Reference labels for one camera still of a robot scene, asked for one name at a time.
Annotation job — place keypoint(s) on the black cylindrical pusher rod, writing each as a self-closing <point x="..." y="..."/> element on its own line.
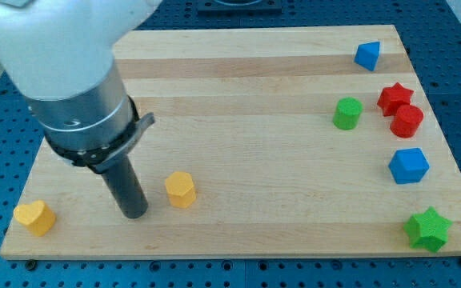
<point x="126" y="189"/>

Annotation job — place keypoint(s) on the silver black flange mount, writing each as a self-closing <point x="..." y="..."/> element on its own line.
<point x="97" y="128"/>

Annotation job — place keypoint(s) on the yellow hexagon block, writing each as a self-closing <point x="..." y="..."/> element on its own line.
<point x="180" y="189"/>

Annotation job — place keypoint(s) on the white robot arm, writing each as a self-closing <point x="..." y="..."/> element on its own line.
<point x="59" y="54"/>

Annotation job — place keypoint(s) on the yellow heart block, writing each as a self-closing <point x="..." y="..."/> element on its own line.
<point x="37" y="217"/>

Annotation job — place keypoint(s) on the wooden board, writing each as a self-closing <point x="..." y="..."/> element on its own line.
<point x="248" y="114"/>

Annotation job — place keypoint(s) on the green cylinder block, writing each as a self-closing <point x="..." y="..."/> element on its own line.
<point x="347" y="113"/>

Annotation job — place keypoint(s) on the blue triangular prism block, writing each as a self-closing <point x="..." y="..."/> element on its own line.
<point x="367" y="55"/>

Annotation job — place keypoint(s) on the red star block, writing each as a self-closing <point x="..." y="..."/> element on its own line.
<point x="391" y="98"/>

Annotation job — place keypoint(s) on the blue cube block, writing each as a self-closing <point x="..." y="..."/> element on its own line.
<point x="408" y="165"/>

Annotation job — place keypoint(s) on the red cylinder block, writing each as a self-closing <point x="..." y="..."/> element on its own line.
<point x="406" y="121"/>

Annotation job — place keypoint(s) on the green star block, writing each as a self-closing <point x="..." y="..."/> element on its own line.
<point x="428" y="230"/>

